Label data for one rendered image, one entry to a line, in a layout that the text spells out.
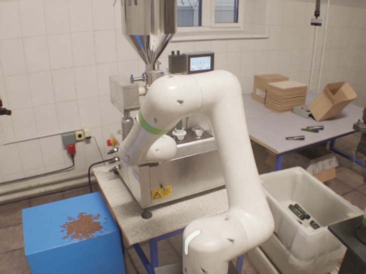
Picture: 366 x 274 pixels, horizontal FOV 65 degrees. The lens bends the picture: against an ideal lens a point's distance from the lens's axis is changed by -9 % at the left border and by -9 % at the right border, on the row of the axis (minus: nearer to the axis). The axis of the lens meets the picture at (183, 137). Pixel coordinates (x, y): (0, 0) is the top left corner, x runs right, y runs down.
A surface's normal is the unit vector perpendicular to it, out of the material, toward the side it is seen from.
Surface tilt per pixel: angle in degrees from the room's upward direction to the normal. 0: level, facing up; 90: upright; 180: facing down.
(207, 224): 4
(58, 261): 90
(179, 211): 0
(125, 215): 0
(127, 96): 90
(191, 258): 90
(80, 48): 90
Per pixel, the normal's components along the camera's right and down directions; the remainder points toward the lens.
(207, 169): 0.46, 0.36
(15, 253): 0.00, -0.91
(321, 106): -0.89, 0.18
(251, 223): 0.29, -0.55
